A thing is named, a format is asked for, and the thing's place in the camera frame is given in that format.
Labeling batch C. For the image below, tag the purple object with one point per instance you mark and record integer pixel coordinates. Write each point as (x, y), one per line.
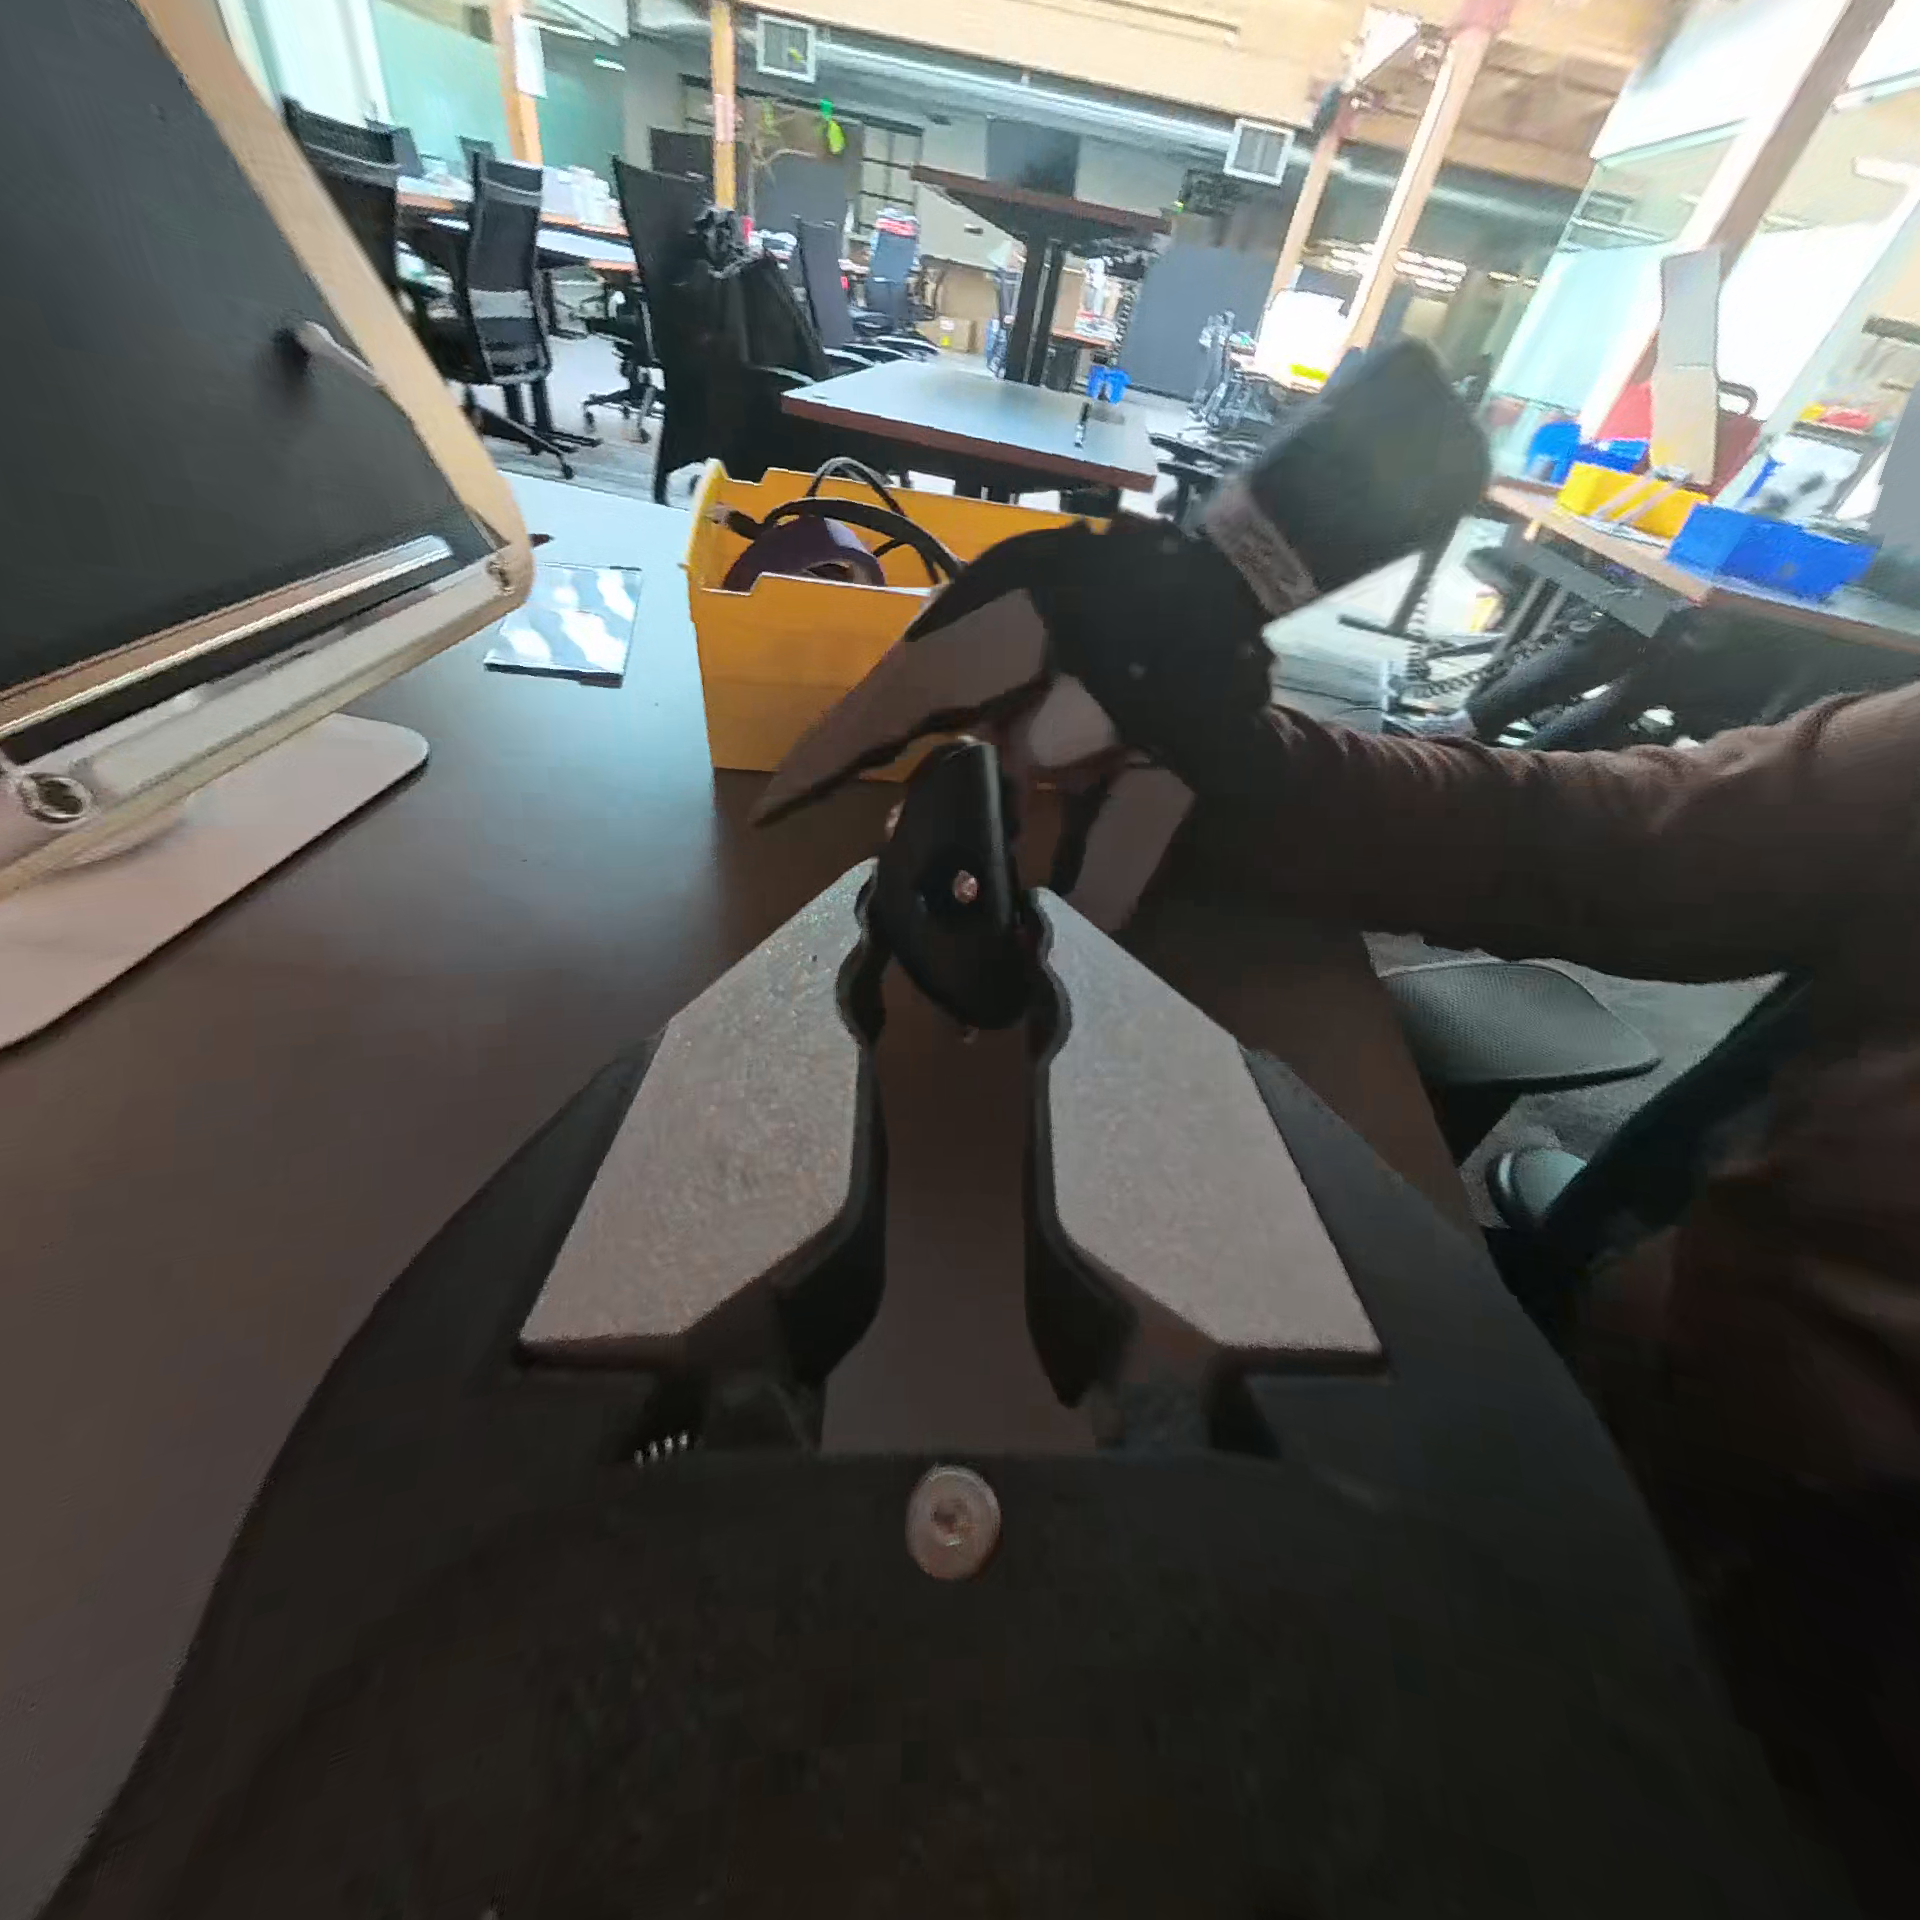
(802, 553)

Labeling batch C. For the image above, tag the person's right forearm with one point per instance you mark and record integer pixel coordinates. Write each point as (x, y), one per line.
(1576, 839)

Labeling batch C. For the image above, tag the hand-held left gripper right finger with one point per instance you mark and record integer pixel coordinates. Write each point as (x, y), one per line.
(1186, 1185)

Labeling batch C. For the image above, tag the person's torso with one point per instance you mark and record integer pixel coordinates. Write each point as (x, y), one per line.
(1802, 1350)

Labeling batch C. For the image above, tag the black office chair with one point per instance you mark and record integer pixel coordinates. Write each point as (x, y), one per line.
(655, 255)
(502, 284)
(355, 180)

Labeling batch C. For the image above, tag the black wood-framed board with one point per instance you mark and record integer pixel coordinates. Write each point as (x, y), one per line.
(149, 375)

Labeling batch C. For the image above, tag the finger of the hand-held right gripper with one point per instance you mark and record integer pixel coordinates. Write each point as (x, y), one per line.
(931, 693)
(1140, 839)

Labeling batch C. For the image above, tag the raised standing desk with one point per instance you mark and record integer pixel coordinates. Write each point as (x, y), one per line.
(1034, 202)

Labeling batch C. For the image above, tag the grey mesh office chair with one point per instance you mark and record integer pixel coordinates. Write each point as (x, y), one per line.
(1513, 1028)

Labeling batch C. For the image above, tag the small blue parts bin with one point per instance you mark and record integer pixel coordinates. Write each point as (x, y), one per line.
(1590, 450)

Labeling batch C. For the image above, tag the black jacket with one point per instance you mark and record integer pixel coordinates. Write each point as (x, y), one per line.
(751, 328)

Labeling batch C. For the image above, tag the wooden workbench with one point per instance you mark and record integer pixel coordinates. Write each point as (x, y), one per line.
(1802, 609)

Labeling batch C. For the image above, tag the white metal stand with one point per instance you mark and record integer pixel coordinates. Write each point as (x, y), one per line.
(194, 839)

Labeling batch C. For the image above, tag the yellow parts bin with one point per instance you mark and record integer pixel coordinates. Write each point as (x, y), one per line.
(1620, 498)

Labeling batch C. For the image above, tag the dark office table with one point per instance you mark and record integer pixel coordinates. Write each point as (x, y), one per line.
(962, 418)

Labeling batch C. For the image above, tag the large blue parts bin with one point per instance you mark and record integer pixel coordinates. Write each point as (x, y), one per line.
(1771, 553)

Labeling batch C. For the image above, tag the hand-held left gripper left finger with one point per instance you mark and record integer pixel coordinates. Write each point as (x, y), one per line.
(707, 1170)

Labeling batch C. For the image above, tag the yellow plastic bin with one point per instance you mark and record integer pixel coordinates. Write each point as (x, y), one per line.
(797, 659)

